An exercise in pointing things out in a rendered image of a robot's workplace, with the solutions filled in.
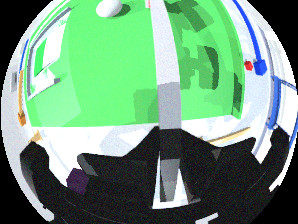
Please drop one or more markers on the white golf ball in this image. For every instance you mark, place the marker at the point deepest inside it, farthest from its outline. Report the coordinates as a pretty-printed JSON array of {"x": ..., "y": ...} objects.
[{"x": 109, "y": 8}]

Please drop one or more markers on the green flat mat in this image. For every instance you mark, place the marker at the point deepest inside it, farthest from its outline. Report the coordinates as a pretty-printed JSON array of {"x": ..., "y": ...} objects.
[{"x": 108, "y": 66}]

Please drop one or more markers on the orange mallet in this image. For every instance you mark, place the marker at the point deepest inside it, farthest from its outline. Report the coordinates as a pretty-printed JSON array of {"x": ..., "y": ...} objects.
[{"x": 21, "y": 113}]

